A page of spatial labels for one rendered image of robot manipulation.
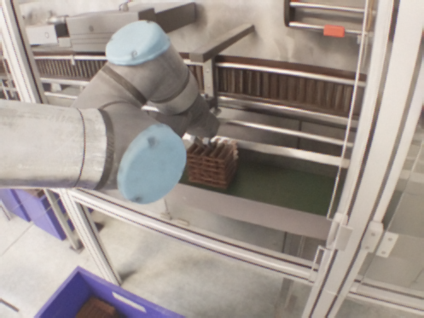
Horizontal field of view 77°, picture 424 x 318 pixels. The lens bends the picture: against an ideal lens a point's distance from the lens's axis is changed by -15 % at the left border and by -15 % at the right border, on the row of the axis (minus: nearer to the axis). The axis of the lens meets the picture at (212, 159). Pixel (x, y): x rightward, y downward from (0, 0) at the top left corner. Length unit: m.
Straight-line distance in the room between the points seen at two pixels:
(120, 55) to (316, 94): 0.43
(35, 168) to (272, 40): 0.80
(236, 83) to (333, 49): 0.33
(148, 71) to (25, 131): 0.23
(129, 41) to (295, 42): 0.59
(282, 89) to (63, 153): 0.53
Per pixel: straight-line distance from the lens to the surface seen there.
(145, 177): 0.33
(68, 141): 0.30
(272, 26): 0.95
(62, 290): 1.00
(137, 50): 0.44
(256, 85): 0.72
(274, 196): 0.73
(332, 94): 0.69
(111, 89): 0.45
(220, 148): 0.73
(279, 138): 0.88
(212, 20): 1.02
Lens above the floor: 1.18
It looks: 36 degrees down
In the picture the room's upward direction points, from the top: 4 degrees counter-clockwise
